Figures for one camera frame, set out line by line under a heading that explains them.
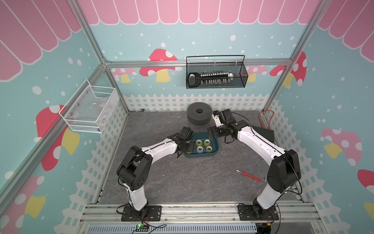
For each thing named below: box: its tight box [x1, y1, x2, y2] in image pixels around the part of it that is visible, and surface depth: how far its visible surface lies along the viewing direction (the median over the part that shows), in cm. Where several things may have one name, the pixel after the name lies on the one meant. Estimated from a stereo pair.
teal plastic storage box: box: [183, 131, 220, 158], surface depth 99 cm
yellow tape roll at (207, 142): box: [204, 138, 211, 147], surface depth 102 cm
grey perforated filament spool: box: [187, 101, 213, 126], surface depth 115 cm
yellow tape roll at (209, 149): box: [206, 145, 213, 154], surface depth 99 cm
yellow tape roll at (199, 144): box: [195, 139, 203, 147], surface depth 102 cm
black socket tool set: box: [187, 72, 234, 88], surface depth 91 cm
